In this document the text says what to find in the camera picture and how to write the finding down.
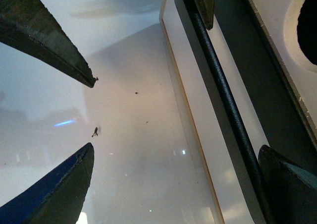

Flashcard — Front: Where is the small dark debris on table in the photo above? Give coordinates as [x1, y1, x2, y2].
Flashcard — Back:
[91, 126, 102, 138]

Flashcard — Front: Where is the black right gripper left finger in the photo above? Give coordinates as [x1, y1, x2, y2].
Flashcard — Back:
[0, 0, 97, 88]

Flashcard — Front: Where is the black drawer handle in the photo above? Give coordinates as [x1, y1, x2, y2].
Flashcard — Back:
[174, 0, 317, 224]

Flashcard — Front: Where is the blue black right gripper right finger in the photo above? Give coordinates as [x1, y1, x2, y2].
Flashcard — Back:
[0, 143, 94, 224]

